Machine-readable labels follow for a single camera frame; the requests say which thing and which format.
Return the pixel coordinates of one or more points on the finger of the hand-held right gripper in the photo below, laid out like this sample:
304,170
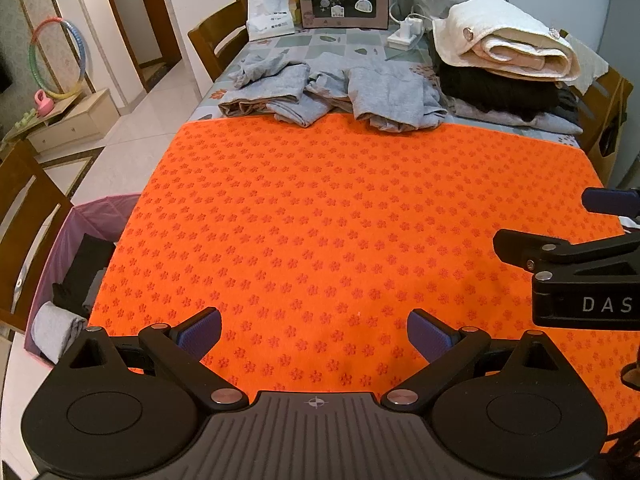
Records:
612,202
550,252

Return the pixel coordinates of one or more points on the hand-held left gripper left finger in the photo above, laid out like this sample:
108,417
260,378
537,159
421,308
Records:
202,332

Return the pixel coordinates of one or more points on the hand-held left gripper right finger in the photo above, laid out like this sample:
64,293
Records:
429,335

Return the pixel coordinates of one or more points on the brown paper bag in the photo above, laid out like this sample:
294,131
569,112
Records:
607,145

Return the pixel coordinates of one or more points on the brownish grey garment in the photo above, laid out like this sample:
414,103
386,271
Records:
545,122

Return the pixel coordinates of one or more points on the wooden chair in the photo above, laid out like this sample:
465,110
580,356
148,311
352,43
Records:
30,200
600,95
215,35

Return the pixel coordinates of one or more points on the folded black cloth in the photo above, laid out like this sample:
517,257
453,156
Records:
85,270

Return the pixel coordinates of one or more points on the folded grey cloth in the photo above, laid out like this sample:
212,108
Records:
57,332

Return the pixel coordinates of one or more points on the orange flower-patterned mat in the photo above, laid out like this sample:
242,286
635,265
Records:
350,210

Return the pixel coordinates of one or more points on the pink fabric storage bin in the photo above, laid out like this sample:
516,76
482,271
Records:
107,210

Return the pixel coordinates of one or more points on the black clothing pile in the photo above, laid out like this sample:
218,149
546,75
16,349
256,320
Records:
490,90

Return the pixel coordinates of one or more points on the folded cream blanket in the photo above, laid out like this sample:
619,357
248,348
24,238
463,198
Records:
505,35

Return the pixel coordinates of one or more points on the low beige cabinet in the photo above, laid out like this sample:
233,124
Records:
75,120

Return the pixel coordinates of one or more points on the white power strip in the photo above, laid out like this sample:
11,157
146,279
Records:
406,35

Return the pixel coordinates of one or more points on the light green toy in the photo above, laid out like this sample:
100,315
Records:
22,122

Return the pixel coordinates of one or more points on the pink kettlebell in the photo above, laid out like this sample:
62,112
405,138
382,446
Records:
44,105

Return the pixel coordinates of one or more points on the brown wooden door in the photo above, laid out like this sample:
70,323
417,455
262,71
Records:
150,15

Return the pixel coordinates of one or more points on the colourful hula hoop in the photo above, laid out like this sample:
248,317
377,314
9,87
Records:
75,35

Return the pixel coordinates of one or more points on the black television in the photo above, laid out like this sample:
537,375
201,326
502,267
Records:
4,72

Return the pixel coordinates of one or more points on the orange packet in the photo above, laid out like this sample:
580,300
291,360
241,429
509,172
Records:
295,7

